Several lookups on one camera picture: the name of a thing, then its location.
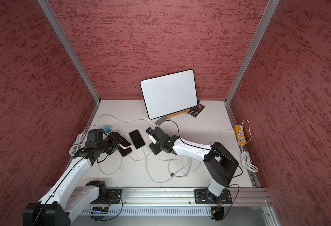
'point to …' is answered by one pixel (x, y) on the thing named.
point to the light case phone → (137, 139)
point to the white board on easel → (167, 94)
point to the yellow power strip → (240, 134)
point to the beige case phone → (125, 143)
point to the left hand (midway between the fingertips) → (122, 142)
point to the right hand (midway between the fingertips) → (154, 147)
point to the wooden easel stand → (186, 111)
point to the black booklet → (195, 111)
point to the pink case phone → (124, 152)
